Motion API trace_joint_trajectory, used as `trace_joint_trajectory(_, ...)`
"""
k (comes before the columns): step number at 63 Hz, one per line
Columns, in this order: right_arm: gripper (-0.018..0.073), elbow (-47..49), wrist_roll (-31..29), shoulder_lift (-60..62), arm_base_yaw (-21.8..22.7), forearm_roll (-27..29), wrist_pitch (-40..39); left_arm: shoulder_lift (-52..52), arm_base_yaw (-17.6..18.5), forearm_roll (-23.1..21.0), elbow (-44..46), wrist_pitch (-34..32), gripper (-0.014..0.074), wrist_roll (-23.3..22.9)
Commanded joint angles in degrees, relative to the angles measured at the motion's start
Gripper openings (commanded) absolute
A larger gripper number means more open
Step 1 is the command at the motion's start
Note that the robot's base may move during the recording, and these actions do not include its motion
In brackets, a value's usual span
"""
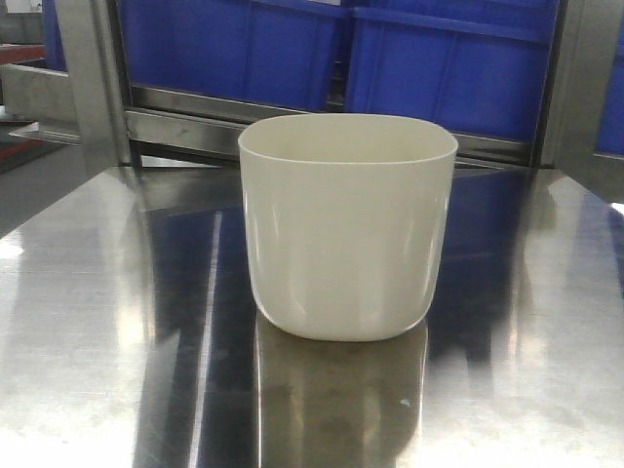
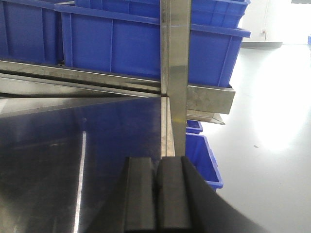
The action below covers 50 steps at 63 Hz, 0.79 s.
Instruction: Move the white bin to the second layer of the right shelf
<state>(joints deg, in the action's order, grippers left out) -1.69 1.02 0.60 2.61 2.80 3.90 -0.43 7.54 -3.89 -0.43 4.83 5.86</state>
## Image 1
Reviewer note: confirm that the blue crate far right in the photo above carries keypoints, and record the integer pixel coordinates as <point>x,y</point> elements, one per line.
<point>610,137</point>

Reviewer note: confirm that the steel side shelf left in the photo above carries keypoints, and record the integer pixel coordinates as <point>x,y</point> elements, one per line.
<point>44,98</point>

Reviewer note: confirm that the steel shelf post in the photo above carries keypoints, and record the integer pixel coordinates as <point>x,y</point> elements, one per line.
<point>95,58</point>
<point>581,57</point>

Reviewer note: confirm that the steel shelf post left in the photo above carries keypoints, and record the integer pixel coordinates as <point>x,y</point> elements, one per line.
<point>95,58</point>

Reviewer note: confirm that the steel shelf rail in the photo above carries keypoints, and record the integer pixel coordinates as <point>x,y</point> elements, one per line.
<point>190,124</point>

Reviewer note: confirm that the steel shelf post right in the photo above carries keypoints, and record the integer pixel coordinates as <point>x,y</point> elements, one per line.
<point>581,57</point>

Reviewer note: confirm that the blue crate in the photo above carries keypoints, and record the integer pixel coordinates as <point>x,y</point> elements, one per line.
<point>271,52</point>
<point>473,67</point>
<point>610,137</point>

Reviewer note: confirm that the blue crate left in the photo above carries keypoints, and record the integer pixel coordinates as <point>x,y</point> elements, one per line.
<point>271,52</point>

